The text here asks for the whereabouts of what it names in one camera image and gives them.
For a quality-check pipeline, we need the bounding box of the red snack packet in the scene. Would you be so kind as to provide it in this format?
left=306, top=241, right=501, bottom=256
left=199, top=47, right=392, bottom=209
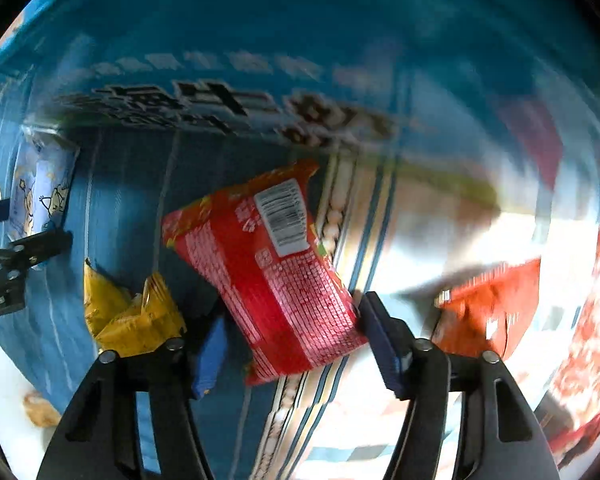
left=161, top=159, right=366, bottom=385

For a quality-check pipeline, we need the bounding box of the yellow snack packet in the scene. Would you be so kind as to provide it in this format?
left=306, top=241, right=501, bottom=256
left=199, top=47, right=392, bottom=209
left=83, top=259, right=186, bottom=358

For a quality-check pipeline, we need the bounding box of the blue striped cloth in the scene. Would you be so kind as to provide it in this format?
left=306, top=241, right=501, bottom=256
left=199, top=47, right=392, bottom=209
left=0, top=109, right=397, bottom=480

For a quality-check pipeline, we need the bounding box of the milk carton cardboard box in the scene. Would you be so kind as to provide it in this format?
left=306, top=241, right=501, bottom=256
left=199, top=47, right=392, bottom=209
left=24, top=0, right=600, bottom=220

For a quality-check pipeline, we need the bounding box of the white tissue pack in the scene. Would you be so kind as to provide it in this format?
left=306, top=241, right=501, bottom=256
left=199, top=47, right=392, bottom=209
left=7, top=127, right=80, bottom=240

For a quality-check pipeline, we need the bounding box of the plaid checkered cloth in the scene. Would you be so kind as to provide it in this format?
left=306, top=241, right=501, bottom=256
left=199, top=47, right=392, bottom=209
left=252, top=155, right=598, bottom=479

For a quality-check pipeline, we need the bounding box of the orange snack packet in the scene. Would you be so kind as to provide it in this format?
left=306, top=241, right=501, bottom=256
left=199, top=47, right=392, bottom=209
left=431, top=258, right=541, bottom=360

